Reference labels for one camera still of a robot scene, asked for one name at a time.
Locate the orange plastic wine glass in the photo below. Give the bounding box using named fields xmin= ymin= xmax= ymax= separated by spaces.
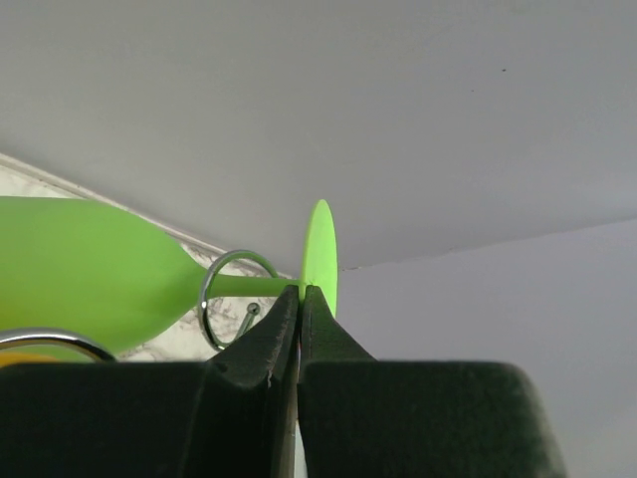
xmin=0 ymin=352 xmax=59 ymax=367

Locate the green plastic wine glass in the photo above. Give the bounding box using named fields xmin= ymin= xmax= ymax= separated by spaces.
xmin=1 ymin=196 xmax=338 ymax=354

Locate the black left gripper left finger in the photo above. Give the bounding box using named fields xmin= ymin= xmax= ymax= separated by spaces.
xmin=1 ymin=286 xmax=299 ymax=477

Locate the chrome wine glass rack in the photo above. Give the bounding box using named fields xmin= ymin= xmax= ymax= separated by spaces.
xmin=1 ymin=250 xmax=287 ymax=362

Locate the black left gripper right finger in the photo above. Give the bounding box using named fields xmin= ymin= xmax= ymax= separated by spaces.
xmin=300 ymin=286 xmax=566 ymax=477

